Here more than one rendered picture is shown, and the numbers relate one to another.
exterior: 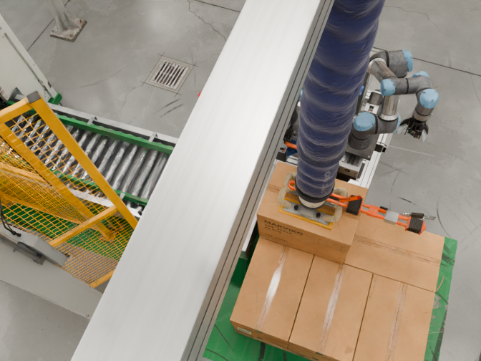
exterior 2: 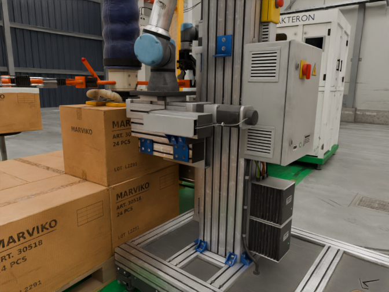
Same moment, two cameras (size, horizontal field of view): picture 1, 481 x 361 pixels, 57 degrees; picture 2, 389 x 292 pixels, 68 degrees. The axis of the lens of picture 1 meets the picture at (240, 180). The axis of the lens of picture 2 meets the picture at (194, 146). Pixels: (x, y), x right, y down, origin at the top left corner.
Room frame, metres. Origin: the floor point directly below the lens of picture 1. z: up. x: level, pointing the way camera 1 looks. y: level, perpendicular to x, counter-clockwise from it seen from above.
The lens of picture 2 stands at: (1.68, -2.16, 1.06)
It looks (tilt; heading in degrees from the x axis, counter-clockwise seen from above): 12 degrees down; 95
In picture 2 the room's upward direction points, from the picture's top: 1 degrees clockwise
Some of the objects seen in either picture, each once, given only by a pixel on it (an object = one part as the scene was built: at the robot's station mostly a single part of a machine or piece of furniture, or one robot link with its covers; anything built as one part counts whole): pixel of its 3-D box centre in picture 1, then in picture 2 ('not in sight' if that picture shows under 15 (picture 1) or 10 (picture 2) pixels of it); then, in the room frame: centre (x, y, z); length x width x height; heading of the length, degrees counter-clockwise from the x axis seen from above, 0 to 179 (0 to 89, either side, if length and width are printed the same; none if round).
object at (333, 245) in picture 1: (310, 213); (124, 137); (1.07, -0.42, 0.74); 0.60 x 0.40 x 0.40; 59
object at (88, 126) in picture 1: (92, 123); not in sight; (2.22, 1.10, 0.60); 1.60 x 0.10 x 0.09; 61
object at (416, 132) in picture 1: (416, 123); not in sight; (1.07, -0.88, 1.66); 0.09 x 0.08 x 0.12; 147
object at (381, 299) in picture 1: (336, 284); (58, 201); (0.67, -0.54, 0.34); 1.20 x 1.00 x 0.40; 61
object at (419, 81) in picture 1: (418, 84); not in sight; (1.18, -0.88, 1.82); 0.11 x 0.11 x 0.08; 83
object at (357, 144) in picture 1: (360, 135); (162, 80); (1.40, -0.79, 1.09); 0.15 x 0.15 x 0.10
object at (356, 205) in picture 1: (353, 205); (86, 82); (0.95, -0.63, 1.07); 0.10 x 0.08 x 0.06; 149
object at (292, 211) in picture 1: (306, 212); (114, 99); (1.00, -0.37, 0.97); 0.34 x 0.10 x 0.05; 59
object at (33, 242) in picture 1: (33, 245); (140, 30); (0.81, 0.99, 1.62); 0.20 x 0.05 x 0.30; 61
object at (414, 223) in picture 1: (414, 225); (15, 81); (0.76, -0.93, 1.07); 0.08 x 0.07 x 0.05; 59
